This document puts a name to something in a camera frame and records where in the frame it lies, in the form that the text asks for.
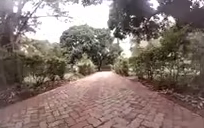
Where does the pale green bush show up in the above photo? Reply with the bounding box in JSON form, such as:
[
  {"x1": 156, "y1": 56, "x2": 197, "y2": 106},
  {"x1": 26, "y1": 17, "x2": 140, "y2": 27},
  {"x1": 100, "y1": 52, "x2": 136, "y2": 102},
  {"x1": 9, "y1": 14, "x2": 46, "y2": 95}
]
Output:
[{"x1": 74, "y1": 54, "x2": 98, "y2": 77}]

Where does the large round-crowned tree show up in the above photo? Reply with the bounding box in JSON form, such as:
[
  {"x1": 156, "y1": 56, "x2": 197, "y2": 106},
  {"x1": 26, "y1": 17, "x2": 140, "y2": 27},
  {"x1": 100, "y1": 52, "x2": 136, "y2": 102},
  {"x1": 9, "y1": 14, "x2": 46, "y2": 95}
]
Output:
[{"x1": 59, "y1": 23, "x2": 124, "y2": 72}]

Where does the red brick path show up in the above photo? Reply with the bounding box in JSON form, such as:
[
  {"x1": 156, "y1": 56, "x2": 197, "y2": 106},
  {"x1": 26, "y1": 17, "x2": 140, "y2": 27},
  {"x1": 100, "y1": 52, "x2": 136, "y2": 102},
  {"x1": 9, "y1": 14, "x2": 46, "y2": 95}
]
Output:
[{"x1": 0, "y1": 70, "x2": 204, "y2": 128}]

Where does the bare soil strip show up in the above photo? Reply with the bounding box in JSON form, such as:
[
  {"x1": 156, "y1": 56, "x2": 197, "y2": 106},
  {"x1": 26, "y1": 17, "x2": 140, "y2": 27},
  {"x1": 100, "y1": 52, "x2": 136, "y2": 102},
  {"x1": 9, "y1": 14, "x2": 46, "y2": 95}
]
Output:
[
  {"x1": 126, "y1": 75, "x2": 204, "y2": 122},
  {"x1": 0, "y1": 74, "x2": 88, "y2": 112}
]

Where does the pale grass patch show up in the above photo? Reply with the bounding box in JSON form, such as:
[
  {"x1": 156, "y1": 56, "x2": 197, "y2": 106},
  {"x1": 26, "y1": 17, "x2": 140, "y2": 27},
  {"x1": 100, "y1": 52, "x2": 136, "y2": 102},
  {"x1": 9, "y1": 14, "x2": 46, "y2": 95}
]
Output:
[{"x1": 63, "y1": 72, "x2": 85, "y2": 81}]

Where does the row of green bushes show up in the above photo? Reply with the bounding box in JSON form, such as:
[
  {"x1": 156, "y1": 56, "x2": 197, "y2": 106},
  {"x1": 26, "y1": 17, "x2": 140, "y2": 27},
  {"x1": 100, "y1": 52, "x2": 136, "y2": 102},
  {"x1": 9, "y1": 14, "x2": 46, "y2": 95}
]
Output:
[
  {"x1": 128, "y1": 28, "x2": 204, "y2": 98},
  {"x1": 0, "y1": 39, "x2": 70, "y2": 91}
]

